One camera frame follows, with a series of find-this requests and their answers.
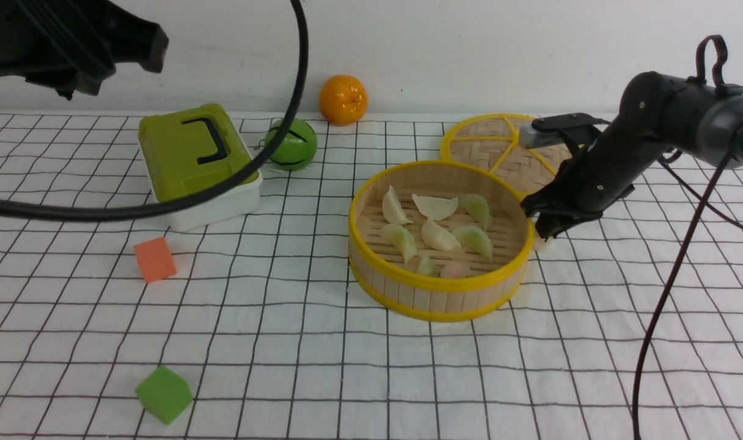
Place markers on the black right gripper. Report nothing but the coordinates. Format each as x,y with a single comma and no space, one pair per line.
586,186

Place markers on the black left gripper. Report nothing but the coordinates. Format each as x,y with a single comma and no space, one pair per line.
73,46

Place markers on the green pink dumpling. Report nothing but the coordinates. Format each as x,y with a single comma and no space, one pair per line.
542,245

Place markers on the white plain dumpling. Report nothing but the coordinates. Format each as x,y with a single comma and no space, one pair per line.
436,208

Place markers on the pale green dumpling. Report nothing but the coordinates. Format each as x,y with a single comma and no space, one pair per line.
427,267

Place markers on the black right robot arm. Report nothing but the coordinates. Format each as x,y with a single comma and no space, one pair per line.
657,114

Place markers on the woven bamboo steamer lid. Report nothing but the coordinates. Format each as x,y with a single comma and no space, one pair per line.
490,143

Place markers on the bamboo steamer tray yellow rim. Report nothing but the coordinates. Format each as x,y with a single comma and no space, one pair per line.
379,267

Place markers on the green lidded white box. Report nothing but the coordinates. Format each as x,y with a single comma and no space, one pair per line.
188,151

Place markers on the orange foam cube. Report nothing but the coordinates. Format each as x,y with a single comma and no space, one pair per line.
155,260

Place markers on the green ball black stripes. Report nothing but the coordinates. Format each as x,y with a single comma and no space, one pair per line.
298,148

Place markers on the orange mandarin fruit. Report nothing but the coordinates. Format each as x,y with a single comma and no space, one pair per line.
343,100

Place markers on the green foam cube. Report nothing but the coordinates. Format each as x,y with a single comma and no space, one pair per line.
164,394

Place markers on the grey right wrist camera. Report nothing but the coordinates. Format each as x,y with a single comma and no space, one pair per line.
540,133

